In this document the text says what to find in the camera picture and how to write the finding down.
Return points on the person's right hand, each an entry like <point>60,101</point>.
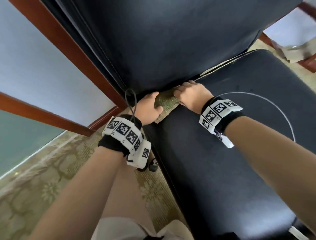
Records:
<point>195,96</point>

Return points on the person's left hand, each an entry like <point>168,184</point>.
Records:
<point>147,109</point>

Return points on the green cleaning cloth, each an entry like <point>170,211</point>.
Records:
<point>165,101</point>

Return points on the black leather chair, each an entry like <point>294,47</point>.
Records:
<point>197,49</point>

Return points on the person's right forearm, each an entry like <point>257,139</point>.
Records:
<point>276,158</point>

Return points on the person's left forearm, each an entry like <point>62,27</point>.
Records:
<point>74,198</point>

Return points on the white marker right wristband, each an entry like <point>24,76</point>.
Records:
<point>218,112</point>

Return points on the white marker wristband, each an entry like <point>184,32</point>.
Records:
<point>122,132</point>
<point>218,112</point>

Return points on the white marker left wristband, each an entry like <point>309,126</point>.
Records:
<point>122,132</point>

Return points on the wooden luggage rack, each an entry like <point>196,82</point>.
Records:
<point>301,54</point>

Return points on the white paper sheet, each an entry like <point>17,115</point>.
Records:
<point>291,29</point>

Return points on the white shorts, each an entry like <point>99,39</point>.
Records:
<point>143,230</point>

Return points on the frosted glass panel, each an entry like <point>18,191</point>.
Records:
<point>22,141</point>

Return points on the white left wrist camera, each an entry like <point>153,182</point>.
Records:
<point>140,154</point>

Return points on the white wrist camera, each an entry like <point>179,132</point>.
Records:
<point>224,140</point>
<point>140,154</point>

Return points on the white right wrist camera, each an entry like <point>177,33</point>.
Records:
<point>224,140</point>

